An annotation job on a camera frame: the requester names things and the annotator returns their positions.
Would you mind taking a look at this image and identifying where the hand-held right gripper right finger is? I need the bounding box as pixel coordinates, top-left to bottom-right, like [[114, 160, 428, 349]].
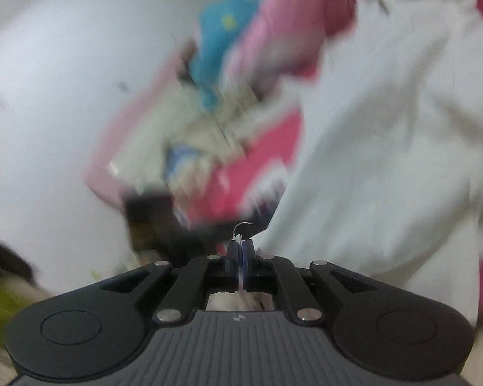
[[243, 240, 381, 324]]

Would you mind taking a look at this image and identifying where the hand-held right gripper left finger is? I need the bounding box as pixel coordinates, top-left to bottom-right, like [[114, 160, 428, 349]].
[[99, 239, 242, 324]]

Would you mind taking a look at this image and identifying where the white shirt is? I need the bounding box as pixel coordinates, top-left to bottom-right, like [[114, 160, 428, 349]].
[[235, 0, 483, 328]]

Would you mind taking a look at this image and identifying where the white and blue fleece cloth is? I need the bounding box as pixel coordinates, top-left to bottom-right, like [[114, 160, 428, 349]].
[[164, 144, 212, 188]]

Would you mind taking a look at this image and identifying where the pink bed headboard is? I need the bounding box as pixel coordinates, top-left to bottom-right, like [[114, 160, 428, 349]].
[[84, 58, 188, 210]]

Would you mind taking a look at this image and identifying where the pink floral bed sheet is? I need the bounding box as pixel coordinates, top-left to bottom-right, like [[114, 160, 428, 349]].
[[167, 106, 483, 324]]

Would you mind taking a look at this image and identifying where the beige cloth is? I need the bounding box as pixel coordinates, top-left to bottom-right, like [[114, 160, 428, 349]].
[[161, 86, 300, 165]]

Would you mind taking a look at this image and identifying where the blue fleece blanket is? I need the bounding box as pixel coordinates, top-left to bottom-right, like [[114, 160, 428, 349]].
[[190, 0, 266, 110]]

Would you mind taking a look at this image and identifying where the pink carrot print quilt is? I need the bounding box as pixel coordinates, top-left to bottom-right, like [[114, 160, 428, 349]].
[[225, 0, 373, 87]]

